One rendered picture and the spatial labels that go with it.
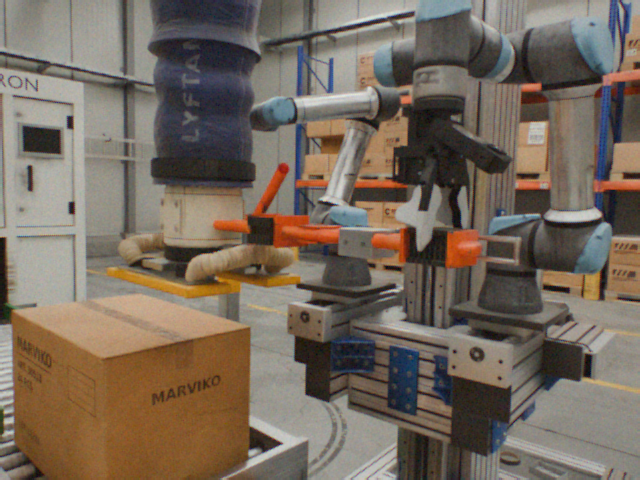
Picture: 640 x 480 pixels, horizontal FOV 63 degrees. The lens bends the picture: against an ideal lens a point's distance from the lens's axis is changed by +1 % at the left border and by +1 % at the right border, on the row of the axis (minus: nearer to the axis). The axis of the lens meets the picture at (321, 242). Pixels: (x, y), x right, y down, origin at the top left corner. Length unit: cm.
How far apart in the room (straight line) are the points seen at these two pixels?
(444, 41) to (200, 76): 53
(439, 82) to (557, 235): 59
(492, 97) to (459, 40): 79
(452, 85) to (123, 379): 90
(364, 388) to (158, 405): 58
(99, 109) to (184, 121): 1009
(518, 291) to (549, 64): 50
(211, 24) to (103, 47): 1035
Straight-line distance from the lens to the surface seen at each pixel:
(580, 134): 121
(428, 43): 77
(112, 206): 1119
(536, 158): 822
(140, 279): 113
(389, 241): 77
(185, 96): 110
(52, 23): 1108
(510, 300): 130
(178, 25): 113
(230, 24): 114
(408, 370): 144
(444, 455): 165
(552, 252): 126
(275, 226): 93
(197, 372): 134
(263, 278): 110
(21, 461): 180
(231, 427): 147
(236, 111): 112
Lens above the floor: 130
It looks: 5 degrees down
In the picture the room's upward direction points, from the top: 2 degrees clockwise
